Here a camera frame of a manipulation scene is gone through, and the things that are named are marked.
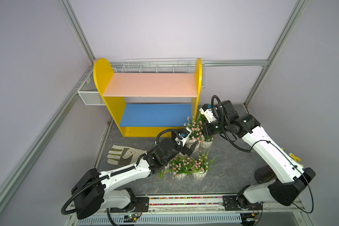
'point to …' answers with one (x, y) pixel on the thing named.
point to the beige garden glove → (124, 156)
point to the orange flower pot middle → (189, 143)
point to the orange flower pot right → (206, 144)
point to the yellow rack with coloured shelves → (147, 104)
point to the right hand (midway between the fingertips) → (198, 129)
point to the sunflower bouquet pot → (294, 158)
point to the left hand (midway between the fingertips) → (191, 135)
